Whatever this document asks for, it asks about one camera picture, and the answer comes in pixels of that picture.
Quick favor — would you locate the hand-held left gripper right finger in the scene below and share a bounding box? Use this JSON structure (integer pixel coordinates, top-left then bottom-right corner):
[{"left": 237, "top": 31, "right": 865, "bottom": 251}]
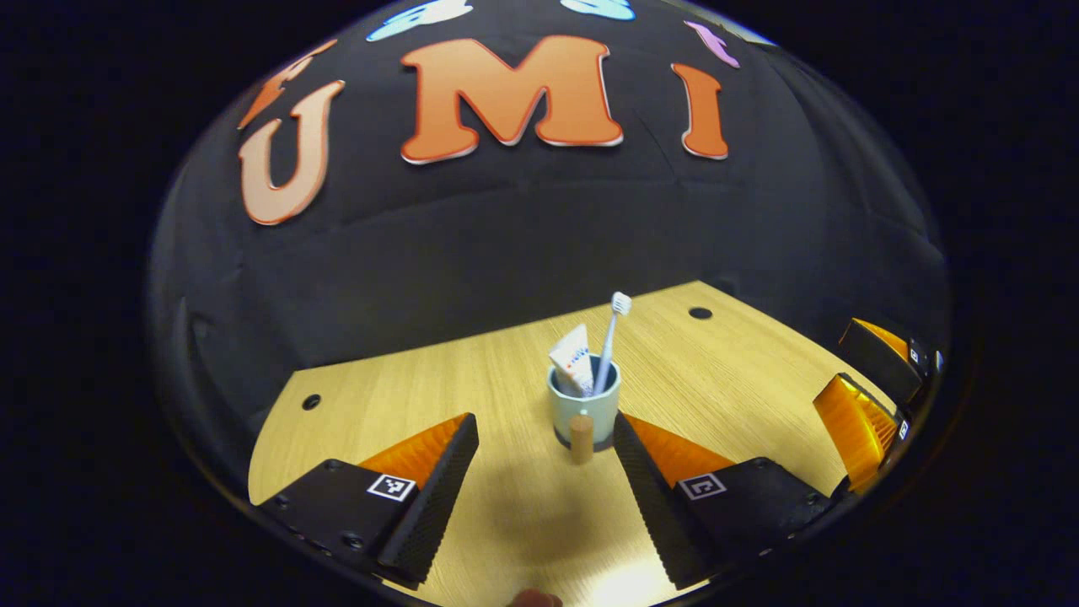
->
[{"left": 613, "top": 411, "right": 835, "bottom": 591}]

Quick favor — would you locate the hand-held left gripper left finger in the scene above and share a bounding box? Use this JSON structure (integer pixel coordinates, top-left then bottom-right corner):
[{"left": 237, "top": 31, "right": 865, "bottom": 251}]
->
[{"left": 257, "top": 413, "right": 480, "bottom": 591}]

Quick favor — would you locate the dark brown round coaster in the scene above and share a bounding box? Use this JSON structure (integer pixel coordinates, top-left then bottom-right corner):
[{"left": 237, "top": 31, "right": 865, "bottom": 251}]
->
[{"left": 553, "top": 426, "right": 618, "bottom": 454}]

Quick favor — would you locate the light blue cup wooden handle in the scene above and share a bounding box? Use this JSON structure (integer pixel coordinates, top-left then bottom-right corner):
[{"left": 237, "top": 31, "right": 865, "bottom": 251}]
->
[{"left": 546, "top": 356, "right": 622, "bottom": 465}]

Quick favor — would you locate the white toothbrush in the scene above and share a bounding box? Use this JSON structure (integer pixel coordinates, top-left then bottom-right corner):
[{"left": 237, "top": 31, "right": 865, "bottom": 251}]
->
[{"left": 593, "top": 292, "right": 633, "bottom": 395}]

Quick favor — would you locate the white toothpaste tube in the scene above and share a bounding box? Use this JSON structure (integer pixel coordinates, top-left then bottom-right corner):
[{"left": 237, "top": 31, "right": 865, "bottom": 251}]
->
[{"left": 549, "top": 324, "right": 595, "bottom": 397}]

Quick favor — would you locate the wooden desktop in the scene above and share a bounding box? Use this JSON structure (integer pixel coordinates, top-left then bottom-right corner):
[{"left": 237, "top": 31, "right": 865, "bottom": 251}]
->
[{"left": 249, "top": 281, "right": 903, "bottom": 607}]

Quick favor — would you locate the black backdrop cloth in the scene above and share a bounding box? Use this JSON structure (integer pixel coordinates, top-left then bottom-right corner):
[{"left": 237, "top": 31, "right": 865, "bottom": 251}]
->
[{"left": 148, "top": 0, "right": 953, "bottom": 507}]

